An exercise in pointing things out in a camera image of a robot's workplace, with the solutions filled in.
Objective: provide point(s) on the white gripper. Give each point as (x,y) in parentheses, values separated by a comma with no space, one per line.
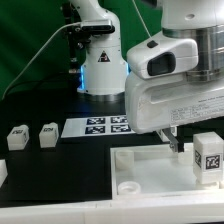
(166,102)

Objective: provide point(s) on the white square tabletop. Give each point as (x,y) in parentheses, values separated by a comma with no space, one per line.
(154,171)

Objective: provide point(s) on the white obstacle bar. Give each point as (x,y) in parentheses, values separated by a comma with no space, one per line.
(3,172)
(193,209)

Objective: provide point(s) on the white fiducial marker sheet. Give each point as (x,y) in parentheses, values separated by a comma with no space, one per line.
(96,126)

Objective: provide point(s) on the white front obstacle bar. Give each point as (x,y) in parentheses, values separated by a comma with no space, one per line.
(193,209)

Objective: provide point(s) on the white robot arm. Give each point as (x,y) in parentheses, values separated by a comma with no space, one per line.
(105,71)

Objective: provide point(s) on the white left obstacle bar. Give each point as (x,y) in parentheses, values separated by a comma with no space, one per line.
(3,172)

